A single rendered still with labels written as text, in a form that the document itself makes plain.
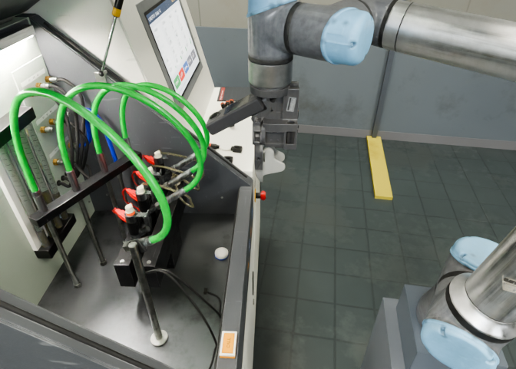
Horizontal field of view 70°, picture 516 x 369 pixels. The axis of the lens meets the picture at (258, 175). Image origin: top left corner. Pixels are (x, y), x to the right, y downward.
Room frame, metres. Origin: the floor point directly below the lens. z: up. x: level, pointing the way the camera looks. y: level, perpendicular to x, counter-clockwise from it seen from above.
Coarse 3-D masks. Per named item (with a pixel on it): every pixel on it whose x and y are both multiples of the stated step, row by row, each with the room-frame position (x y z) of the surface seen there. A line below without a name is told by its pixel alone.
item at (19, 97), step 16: (16, 96) 0.59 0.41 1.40; (48, 96) 0.55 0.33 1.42; (64, 96) 0.54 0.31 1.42; (16, 112) 0.61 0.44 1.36; (80, 112) 0.52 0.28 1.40; (16, 128) 0.62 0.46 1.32; (16, 144) 0.62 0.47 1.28; (32, 176) 0.63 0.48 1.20; (144, 176) 0.47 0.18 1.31; (32, 192) 0.63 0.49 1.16; (160, 192) 0.47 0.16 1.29; (160, 208) 0.46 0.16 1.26; (160, 240) 0.47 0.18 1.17
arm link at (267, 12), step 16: (256, 0) 0.59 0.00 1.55; (272, 0) 0.58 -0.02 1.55; (288, 0) 0.58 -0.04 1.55; (256, 16) 0.58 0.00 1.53; (272, 16) 0.57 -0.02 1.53; (256, 32) 0.58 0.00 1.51; (272, 32) 0.57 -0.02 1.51; (256, 48) 0.58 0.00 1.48; (272, 48) 0.58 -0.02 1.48; (272, 64) 0.58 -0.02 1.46
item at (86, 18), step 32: (64, 0) 0.98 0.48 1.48; (96, 0) 0.98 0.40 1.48; (128, 0) 1.08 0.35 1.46; (64, 32) 0.98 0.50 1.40; (96, 32) 0.98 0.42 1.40; (128, 32) 1.00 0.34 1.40; (192, 32) 1.60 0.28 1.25; (128, 64) 0.98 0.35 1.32; (192, 96) 1.31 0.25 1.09; (256, 192) 1.21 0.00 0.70; (256, 224) 1.18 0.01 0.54; (256, 256) 1.18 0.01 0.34
